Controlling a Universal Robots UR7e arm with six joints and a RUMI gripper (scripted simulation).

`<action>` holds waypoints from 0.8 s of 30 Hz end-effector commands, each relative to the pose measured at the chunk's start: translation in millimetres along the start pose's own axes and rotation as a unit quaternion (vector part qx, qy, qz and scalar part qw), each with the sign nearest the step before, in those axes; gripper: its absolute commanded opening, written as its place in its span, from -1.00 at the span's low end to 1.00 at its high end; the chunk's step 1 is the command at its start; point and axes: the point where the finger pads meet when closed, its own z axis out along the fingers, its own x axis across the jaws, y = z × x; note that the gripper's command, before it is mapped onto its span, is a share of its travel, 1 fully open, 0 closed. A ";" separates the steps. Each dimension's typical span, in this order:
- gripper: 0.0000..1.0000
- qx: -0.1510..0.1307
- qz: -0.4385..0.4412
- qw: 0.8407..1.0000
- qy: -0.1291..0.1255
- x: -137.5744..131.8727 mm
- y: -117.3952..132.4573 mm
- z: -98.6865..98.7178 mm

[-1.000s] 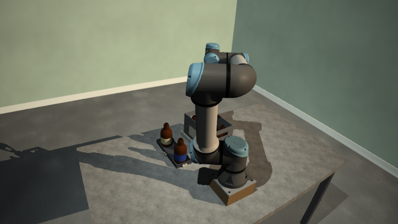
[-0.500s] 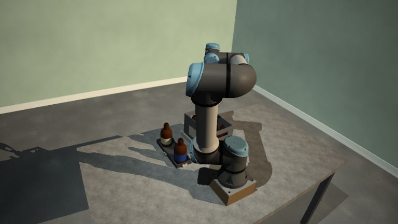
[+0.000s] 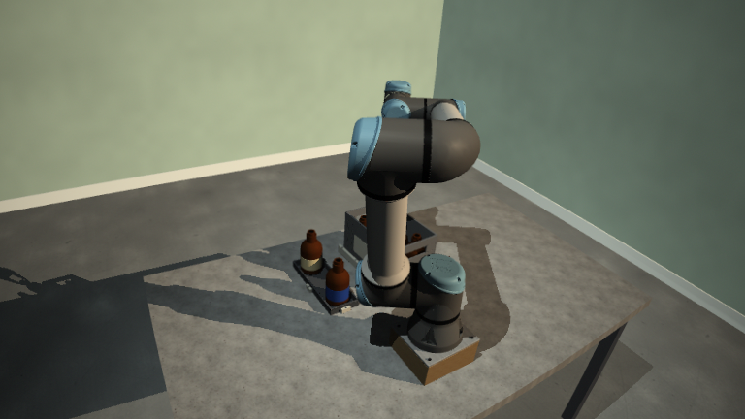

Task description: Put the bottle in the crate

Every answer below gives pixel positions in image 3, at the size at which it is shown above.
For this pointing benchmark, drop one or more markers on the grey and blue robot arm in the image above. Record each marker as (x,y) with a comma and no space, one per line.
(388,156)

